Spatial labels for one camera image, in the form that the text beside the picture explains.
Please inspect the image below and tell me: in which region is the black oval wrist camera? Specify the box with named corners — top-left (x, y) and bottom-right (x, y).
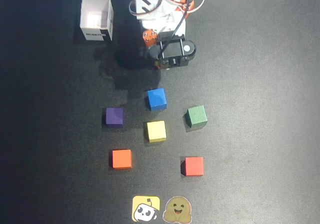
top-left (146, 33), bottom-right (197, 71)

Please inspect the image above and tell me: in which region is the yellow robot logo sticker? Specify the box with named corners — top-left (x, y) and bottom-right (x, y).
top-left (131, 195), bottom-right (161, 223)

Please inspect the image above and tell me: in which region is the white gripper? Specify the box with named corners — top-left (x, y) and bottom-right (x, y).
top-left (139, 8), bottom-right (187, 48)

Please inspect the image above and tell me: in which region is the white open cardboard box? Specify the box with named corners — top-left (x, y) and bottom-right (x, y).
top-left (79, 0), bottom-right (115, 42)

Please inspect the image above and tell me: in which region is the black table mat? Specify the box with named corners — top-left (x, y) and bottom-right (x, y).
top-left (0, 0), bottom-right (320, 224)

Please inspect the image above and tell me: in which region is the orange cube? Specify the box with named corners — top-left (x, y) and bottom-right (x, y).
top-left (109, 148), bottom-right (133, 170)

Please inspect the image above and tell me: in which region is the yellow cube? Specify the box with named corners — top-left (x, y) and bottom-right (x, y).
top-left (144, 120), bottom-right (168, 144)

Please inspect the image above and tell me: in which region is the hugging face emoji sticker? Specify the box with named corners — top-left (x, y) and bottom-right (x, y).
top-left (162, 195), bottom-right (193, 224)

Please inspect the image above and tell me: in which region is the blue cube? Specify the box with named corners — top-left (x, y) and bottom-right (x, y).
top-left (144, 87), bottom-right (168, 112)

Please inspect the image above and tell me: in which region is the purple cube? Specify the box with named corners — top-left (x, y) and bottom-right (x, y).
top-left (102, 107), bottom-right (125, 129)

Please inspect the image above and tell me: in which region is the red cube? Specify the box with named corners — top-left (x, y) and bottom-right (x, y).
top-left (180, 156), bottom-right (205, 177)

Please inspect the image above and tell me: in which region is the green cube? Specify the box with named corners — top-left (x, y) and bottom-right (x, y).
top-left (184, 105), bottom-right (208, 129)

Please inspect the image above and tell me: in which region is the black camera cable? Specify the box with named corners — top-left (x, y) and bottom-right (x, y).
top-left (157, 5), bottom-right (192, 59)

